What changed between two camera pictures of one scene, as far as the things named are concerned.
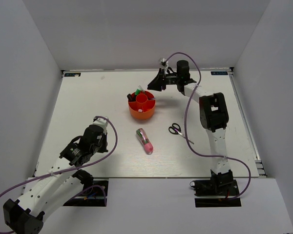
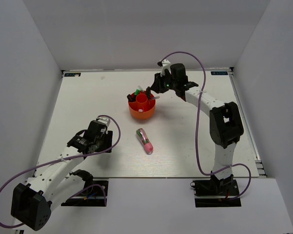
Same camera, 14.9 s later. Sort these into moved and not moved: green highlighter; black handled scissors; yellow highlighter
Moved: black handled scissors
Not moved: yellow highlighter; green highlighter
